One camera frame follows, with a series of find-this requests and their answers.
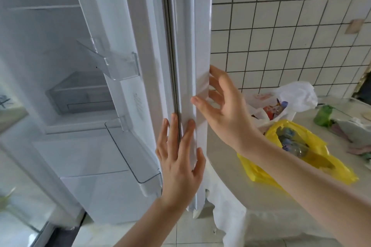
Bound person's right hand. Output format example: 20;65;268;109
191;65;263;155

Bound person's left hand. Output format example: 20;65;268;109
156;113;206;213

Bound white fridge door with bins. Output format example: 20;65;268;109
59;0;214;220

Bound person's left forearm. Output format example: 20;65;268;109
114;198;186;247

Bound person's right forearm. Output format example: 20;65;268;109
237;133;371;247

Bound large clear door bin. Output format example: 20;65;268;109
104;116;163;196

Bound colourful snack packet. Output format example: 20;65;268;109
261;99;289;120

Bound white freezer drawer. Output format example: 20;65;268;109
32;137;131;178
59;170;163;225

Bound white plastic bag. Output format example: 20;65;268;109
245;81;318;134

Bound small clear door bin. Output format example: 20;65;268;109
77;38;141;81

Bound blue packets in bag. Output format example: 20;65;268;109
275;127;311;158

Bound clear crisper drawer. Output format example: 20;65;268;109
45;71;115;115

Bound green plastic bag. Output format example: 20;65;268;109
314;105;336;127

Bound yellow plastic bag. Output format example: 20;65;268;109
237;120;359;190

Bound crumpled white cloth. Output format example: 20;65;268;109
330;117;371;146

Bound glossy fridge door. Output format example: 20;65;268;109
0;89;56;247

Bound white refrigerator body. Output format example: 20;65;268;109
0;0;174;225

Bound glass fridge shelf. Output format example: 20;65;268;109
7;4;82;12

